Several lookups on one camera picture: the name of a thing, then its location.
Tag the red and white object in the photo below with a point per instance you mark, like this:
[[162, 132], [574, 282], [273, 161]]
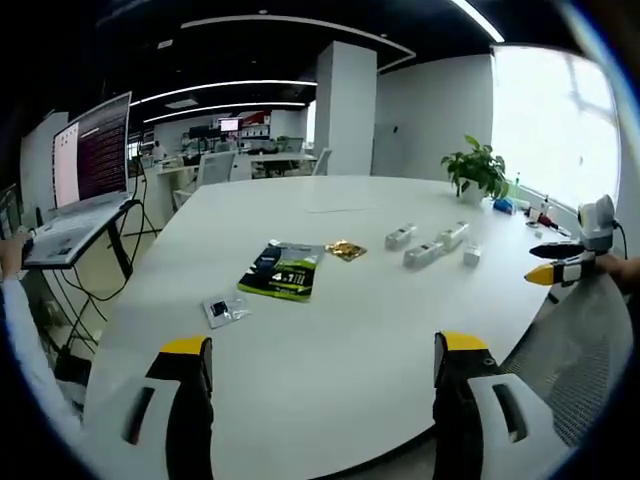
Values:
[[545, 217]]

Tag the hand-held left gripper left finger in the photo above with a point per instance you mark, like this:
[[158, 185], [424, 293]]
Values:
[[170, 400]]

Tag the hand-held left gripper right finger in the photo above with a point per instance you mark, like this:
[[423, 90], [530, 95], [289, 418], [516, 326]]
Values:
[[480, 400]]

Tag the large monitor screen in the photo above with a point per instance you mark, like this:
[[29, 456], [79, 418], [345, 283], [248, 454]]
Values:
[[92, 155]]

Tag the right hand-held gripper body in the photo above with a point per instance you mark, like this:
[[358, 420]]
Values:
[[597, 225]]

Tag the small distant monitor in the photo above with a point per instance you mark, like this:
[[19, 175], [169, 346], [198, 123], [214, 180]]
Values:
[[229, 125]]

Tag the clear plastic bag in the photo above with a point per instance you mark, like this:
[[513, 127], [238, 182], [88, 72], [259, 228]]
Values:
[[225, 310]]

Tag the gold foil packet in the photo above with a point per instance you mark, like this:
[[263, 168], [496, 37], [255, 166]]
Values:
[[346, 249]]

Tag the grey mesh office chair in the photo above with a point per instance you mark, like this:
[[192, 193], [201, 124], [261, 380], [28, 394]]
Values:
[[575, 360]]

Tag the person's right hand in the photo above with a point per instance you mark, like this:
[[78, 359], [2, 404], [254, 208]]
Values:
[[622, 270]]

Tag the blue object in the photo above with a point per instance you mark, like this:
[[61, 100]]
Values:
[[504, 205]]

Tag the potted green plant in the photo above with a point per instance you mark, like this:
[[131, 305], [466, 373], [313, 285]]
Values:
[[475, 170]]

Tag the green and black packet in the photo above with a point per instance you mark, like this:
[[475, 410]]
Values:
[[282, 272]]

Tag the black monitor stand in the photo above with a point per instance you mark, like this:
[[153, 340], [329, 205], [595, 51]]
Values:
[[85, 280]]

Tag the white office chair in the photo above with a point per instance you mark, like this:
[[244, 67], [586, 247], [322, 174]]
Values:
[[215, 167]]

